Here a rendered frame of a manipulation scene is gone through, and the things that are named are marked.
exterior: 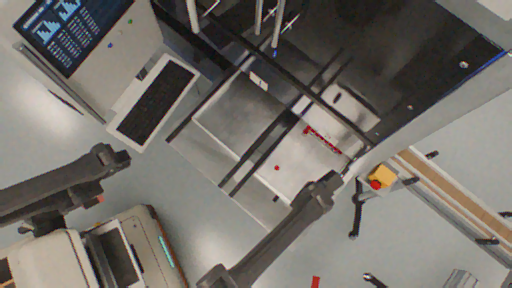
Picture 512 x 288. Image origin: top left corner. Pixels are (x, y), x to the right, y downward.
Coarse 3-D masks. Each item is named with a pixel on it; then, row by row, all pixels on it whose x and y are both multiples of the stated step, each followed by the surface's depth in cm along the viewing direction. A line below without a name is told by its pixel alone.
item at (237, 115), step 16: (240, 80) 155; (224, 96) 153; (240, 96) 153; (256, 96) 153; (272, 96) 153; (208, 112) 151; (224, 112) 151; (240, 112) 151; (256, 112) 151; (272, 112) 152; (208, 128) 149; (224, 128) 149; (240, 128) 149; (256, 128) 150; (224, 144) 144; (240, 144) 148
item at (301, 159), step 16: (304, 128) 150; (288, 144) 148; (304, 144) 149; (320, 144) 149; (272, 160) 146; (288, 160) 147; (304, 160) 147; (320, 160) 147; (336, 160) 147; (272, 176) 145; (288, 176) 145; (304, 176) 145; (320, 176) 145; (288, 192) 143
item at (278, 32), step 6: (282, 0) 79; (282, 6) 81; (276, 12) 84; (282, 12) 83; (276, 18) 86; (282, 18) 85; (276, 24) 88; (288, 24) 96; (276, 30) 90; (282, 30) 96; (276, 36) 93; (276, 42) 95
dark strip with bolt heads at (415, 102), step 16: (464, 48) 64; (480, 48) 61; (496, 48) 59; (448, 64) 69; (464, 64) 66; (480, 64) 64; (432, 80) 75; (448, 80) 72; (416, 96) 83; (432, 96) 79; (400, 112) 92; (416, 112) 87; (384, 128) 104
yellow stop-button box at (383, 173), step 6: (384, 162) 133; (378, 168) 132; (384, 168) 132; (390, 168) 132; (372, 174) 133; (378, 174) 131; (384, 174) 131; (390, 174) 131; (396, 174) 132; (372, 180) 136; (378, 180) 133; (384, 180) 131; (390, 180) 131; (384, 186) 133
